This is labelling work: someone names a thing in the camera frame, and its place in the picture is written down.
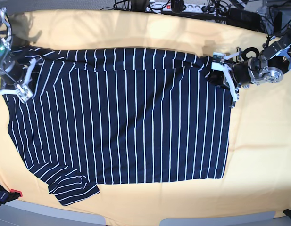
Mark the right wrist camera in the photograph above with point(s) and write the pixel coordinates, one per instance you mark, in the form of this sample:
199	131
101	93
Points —
24	93

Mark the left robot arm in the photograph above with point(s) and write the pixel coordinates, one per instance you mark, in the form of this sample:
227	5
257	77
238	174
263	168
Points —
269	65

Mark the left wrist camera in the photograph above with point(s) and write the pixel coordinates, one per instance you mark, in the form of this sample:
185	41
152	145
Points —
218	61

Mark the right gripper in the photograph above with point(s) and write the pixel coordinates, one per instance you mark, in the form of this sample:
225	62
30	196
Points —
12	72

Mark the black power adapter box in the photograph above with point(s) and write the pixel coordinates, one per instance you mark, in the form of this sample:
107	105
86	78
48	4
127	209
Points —
242	18

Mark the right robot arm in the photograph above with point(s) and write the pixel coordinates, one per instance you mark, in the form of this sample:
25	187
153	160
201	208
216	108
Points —
19	62

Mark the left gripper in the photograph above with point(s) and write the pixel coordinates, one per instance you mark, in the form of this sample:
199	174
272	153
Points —
242	72

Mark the navy white striped T-shirt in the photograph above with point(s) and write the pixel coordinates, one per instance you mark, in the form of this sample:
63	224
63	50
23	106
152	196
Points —
120	116

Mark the red black clamp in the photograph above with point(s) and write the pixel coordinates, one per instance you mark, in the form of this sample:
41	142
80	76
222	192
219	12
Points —
8	196

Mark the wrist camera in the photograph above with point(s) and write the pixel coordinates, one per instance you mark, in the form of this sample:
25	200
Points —
24	93
218	61

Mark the white power strip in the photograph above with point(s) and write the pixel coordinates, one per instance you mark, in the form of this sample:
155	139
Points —
164	7

